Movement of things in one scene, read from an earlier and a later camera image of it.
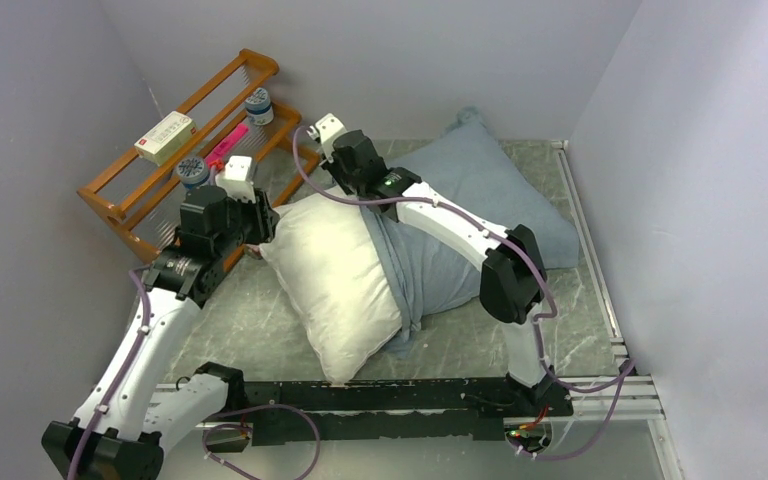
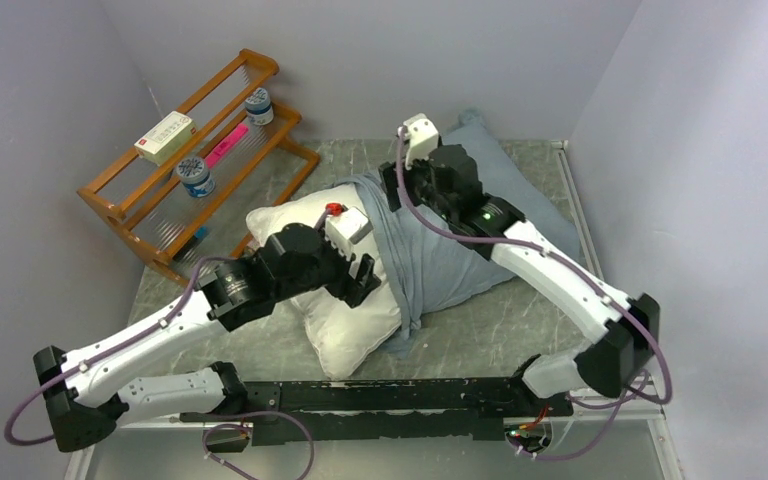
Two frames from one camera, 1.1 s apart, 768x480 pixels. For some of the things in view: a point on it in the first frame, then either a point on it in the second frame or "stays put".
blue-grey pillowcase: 466,164 stays put
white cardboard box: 167,138 stays put
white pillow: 325,259 stays put
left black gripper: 264,217 to 345,287
